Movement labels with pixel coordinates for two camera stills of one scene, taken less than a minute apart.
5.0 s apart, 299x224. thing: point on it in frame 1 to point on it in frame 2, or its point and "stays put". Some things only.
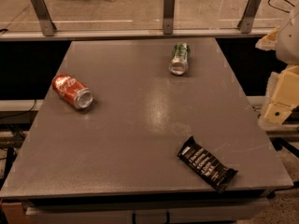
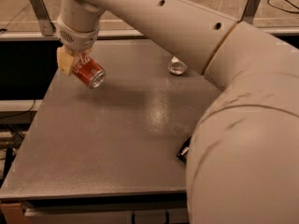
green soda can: x=179 y=63 stays put
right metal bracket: x=247 y=21 stays put
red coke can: x=73 y=91 to x=87 y=71
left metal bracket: x=43 y=13 stays put
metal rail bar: x=129 y=35 stays put
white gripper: x=289 y=42 to x=78 y=39
